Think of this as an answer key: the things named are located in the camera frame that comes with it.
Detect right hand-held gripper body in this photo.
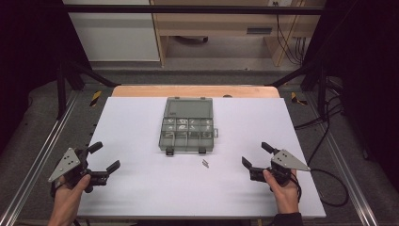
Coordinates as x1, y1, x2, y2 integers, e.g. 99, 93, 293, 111
249, 148, 311, 186

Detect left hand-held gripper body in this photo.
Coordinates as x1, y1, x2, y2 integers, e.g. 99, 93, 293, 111
47, 147, 109, 194

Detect grey plastic organizer box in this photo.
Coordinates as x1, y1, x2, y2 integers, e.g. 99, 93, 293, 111
157, 96, 220, 157

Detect person's left hand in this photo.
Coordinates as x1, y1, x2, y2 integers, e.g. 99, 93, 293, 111
50, 173, 92, 211

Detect person's right hand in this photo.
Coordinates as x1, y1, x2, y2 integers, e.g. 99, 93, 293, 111
263, 169, 301, 215

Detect white board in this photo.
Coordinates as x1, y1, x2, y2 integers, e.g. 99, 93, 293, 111
76, 96, 327, 220

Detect yellow clamp left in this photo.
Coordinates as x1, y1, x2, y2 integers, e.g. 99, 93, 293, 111
89, 89, 104, 108

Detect yellow clamp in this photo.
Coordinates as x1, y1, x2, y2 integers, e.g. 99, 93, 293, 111
89, 89, 104, 108
289, 90, 309, 106

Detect yellow clamp right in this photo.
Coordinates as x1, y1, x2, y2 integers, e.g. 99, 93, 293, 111
289, 90, 309, 106

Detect wooden table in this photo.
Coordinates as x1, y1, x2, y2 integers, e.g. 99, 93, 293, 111
111, 85, 281, 99

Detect white cabinet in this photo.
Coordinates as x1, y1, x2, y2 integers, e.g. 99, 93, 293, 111
62, 0, 161, 63

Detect light wooden desk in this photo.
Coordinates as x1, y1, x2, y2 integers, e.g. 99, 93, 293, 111
149, 0, 327, 68

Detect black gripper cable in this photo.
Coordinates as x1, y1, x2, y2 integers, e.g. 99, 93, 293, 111
289, 171, 303, 203

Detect aluminium rail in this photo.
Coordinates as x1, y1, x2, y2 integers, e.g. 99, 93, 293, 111
0, 89, 80, 226
304, 93, 380, 226

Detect black floor cables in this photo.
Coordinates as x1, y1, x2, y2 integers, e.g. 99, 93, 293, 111
294, 93, 344, 131

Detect black looped floor cable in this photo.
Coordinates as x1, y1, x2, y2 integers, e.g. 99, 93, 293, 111
306, 125, 350, 208

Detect black metal frame stand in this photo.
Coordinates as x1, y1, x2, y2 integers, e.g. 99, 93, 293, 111
265, 58, 329, 118
56, 58, 122, 121

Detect hanging black cables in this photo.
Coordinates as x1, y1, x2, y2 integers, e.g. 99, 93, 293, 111
274, 1, 308, 67

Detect black horizontal frame bar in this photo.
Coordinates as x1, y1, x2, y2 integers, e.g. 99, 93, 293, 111
63, 4, 326, 16

